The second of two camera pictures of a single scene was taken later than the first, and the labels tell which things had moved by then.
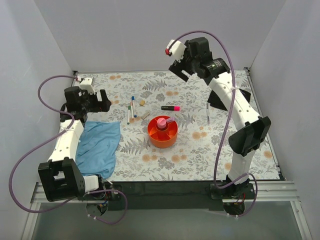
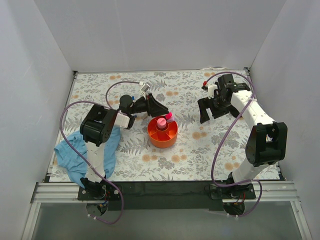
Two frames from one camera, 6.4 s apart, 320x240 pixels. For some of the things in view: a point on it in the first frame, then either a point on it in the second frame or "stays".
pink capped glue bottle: x=161 y=122 stays
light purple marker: x=171 y=119 stays
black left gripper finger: x=103 y=106 to x=154 y=108
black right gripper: x=184 y=65 to x=213 y=106
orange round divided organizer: x=162 y=138 stays
